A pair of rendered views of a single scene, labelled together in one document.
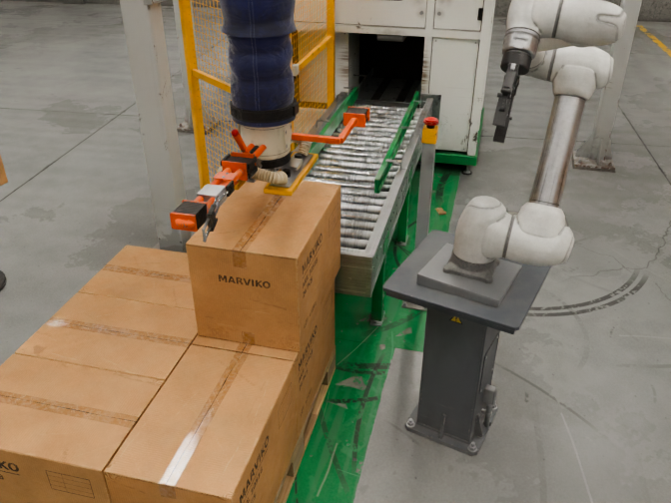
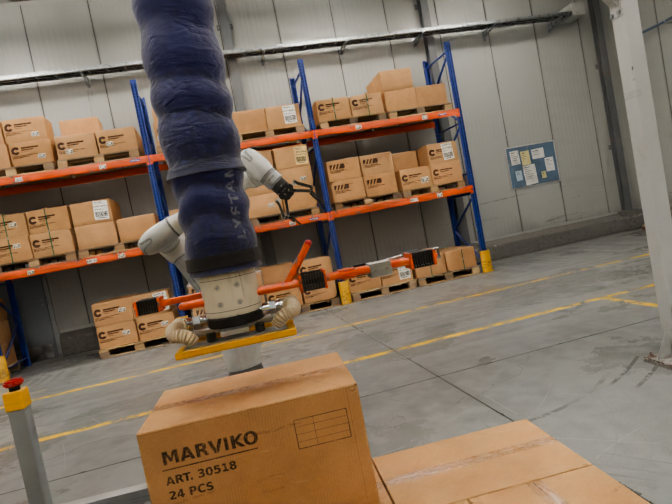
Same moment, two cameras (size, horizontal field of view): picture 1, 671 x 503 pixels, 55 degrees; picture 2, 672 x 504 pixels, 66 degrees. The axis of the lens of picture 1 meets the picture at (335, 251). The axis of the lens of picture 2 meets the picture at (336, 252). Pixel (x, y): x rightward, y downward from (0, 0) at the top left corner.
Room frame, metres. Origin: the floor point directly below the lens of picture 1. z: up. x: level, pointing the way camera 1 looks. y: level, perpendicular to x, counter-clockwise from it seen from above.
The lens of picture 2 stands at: (2.41, 1.84, 1.39)
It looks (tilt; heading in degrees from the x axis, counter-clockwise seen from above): 3 degrees down; 248
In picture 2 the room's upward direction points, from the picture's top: 11 degrees counter-clockwise
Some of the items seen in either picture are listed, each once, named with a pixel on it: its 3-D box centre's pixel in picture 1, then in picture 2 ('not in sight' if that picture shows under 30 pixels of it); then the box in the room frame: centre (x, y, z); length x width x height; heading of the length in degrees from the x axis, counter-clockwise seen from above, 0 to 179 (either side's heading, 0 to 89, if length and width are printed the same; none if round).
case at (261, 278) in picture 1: (272, 256); (264, 449); (2.14, 0.25, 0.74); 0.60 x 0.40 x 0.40; 166
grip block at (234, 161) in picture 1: (239, 166); (311, 280); (1.90, 0.31, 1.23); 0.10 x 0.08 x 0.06; 76
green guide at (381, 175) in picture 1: (406, 134); not in sight; (3.87, -0.45, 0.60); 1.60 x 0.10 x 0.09; 166
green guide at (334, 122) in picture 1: (325, 127); not in sight; (4.00, 0.07, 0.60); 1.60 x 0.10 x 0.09; 166
